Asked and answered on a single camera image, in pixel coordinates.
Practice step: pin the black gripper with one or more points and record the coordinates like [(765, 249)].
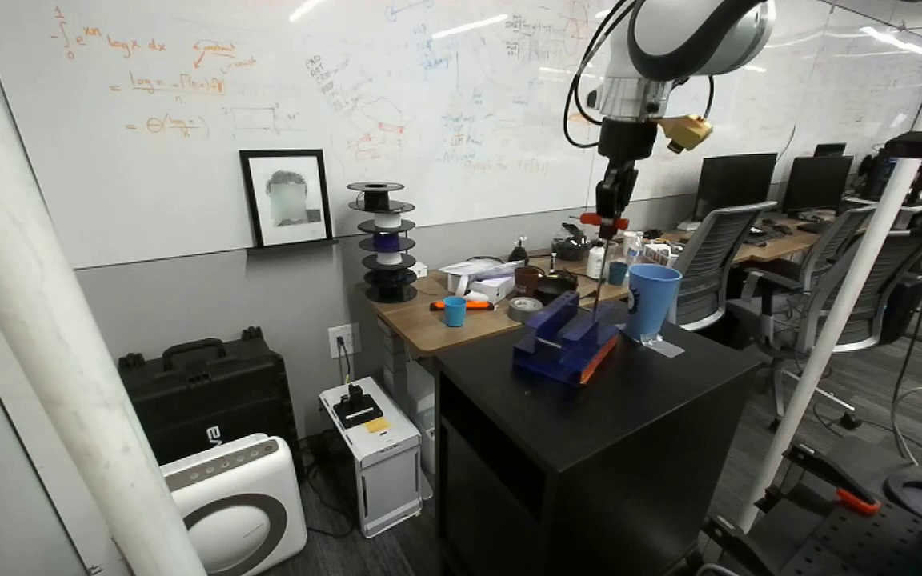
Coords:
[(612, 190)]

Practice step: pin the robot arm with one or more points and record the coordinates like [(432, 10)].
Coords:
[(631, 61)]

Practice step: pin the large blue plastic cup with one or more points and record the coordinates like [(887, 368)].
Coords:
[(650, 295)]

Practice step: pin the small blue cup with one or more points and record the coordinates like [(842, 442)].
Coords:
[(456, 313)]

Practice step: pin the grey office chair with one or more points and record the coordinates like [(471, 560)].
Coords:
[(707, 263)]

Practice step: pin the black computer monitor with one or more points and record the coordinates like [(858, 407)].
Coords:
[(813, 185), (735, 181)]

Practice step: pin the orange box cutter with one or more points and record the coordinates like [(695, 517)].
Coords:
[(462, 302)]

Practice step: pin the wooden desk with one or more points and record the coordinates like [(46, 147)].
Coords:
[(419, 331)]

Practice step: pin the stack of filament spools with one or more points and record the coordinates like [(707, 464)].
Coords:
[(384, 240)]

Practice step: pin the white diagonal pole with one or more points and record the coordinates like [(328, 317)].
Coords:
[(906, 147)]

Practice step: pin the black cabinet table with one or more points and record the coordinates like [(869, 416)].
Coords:
[(605, 478)]

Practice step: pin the framed portrait picture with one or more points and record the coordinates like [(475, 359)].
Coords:
[(287, 192)]

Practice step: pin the white small appliance box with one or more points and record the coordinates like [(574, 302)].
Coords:
[(382, 452)]

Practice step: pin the black hard case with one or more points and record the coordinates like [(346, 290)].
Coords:
[(208, 392)]

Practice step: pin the white air purifier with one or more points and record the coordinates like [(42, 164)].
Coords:
[(242, 503)]

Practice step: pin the wall power outlet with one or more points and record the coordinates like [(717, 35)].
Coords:
[(339, 339)]

